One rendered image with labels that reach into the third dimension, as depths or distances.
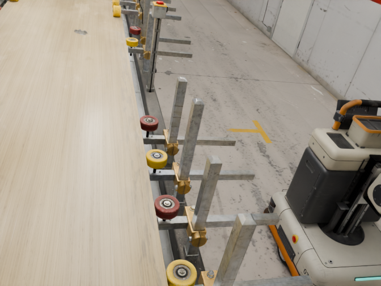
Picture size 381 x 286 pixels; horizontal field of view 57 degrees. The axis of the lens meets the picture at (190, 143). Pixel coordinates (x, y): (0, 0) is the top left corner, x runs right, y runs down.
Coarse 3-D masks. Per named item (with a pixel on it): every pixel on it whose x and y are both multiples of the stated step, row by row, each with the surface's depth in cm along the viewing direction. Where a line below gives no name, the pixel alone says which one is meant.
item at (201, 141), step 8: (144, 136) 155; (152, 136) 156; (160, 136) 157; (184, 136) 161; (200, 136) 163; (152, 144) 156; (160, 144) 157; (200, 144) 162; (208, 144) 163; (216, 144) 164; (224, 144) 165; (232, 144) 166
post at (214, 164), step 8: (208, 160) 100; (216, 160) 98; (208, 168) 99; (216, 168) 99; (208, 176) 100; (216, 176) 101; (208, 184) 102; (216, 184) 103; (200, 192) 106; (208, 192) 104; (200, 200) 106; (208, 200) 106; (200, 208) 107; (208, 208) 108; (200, 216) 109; (192, 224) 114; (200, 224) 111; (192, 248) 117
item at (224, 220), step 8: (176, 216) 117; (184, 216) 118; (208, 216) 120; (216, 216) 121; (224, 216) 121; (232, 216) 122; (256, 216) 124; (264, 216) 125; (272, 216) 125; (160, 224) 114; (168, 224) 114; (176, 224) 115; (184, 224) 116; (208, 224) 119; (216, 224) 120; (224, 224) 120; (232, 224) 121; (264, 224) 125; (272, 224) 126
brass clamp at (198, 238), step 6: (186, 210) 119; (192, 216) 117; (192, 228) 113; (192, 234) 112; (198, 234) 111; (204, 234) 112; (192, 240) 111; (198, 240) 111; (204, 240) 112; (198, 246) 113
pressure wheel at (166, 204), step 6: (156, 198) 112; (162, 198) 112; (168, 198) 113; (174, 198) 113; (156, 204) 110; (162, 204) 111; (168, 204) 111; (174, 204) 111; (156, 210) 109; (162, 210) 108; (168, 210) 109; (174, 210) 109; (162, 216) 109; (168, 216) 109; (174, 216) 110
